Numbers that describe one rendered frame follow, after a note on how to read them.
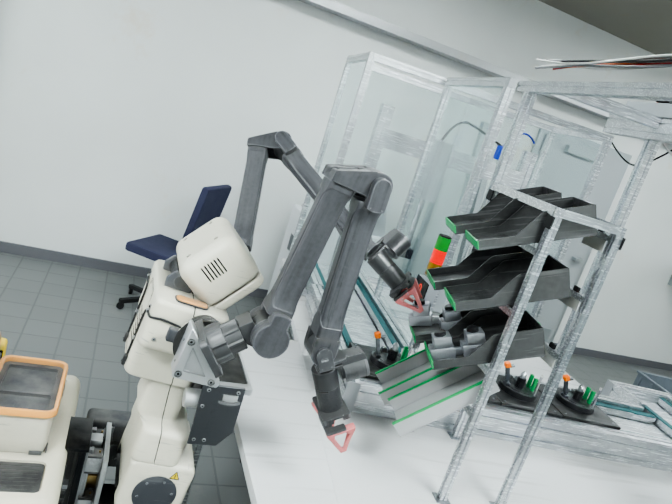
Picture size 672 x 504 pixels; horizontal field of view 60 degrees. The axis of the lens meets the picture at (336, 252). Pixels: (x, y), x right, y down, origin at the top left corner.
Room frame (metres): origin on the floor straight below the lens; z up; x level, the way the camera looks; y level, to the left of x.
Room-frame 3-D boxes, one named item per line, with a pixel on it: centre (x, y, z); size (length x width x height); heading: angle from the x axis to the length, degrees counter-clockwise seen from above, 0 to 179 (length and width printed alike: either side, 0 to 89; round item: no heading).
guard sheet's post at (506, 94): (2.06, -0.39, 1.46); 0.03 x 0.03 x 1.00; 14
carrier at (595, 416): (2.02, -1.01, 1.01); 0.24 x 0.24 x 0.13; 14
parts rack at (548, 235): (1.52, -0.50, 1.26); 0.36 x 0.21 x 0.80; 14
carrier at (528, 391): (1.96, -0.77, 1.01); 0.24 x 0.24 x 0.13; 14
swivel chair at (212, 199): (3.89, 1.11, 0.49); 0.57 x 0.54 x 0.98; 100
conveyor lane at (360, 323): (2.14, -0.24, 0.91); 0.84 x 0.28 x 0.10; 14
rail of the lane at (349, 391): (2.07, -0.07, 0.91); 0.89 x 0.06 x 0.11; 14
